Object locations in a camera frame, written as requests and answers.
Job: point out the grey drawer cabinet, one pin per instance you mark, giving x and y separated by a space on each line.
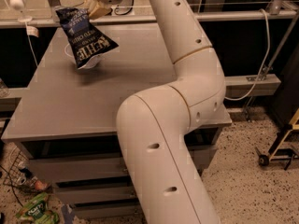
70 107

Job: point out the yellow black hand cart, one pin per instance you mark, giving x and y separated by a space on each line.
276 152

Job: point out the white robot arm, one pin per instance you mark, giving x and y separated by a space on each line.
151 124

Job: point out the middle grey drawer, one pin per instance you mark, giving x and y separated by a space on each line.
96 190

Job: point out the green snack bag on floor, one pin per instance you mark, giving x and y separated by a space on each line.
36 211

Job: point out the grey drawer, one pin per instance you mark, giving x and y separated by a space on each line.
96 190
62 164
117 208

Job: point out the blue Kettle chip bag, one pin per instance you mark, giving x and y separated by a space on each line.
84 38

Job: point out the white ceramic bowl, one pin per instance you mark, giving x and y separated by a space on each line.
95 60

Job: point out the bottom grey drawer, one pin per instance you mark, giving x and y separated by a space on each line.
117 208

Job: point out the white paper tag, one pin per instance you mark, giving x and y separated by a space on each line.
31 30

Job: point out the top grey drawer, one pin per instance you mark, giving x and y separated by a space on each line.
62 164

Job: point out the wire basket on floor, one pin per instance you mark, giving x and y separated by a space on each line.
20 177

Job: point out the white round lamp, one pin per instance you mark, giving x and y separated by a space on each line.
19 5

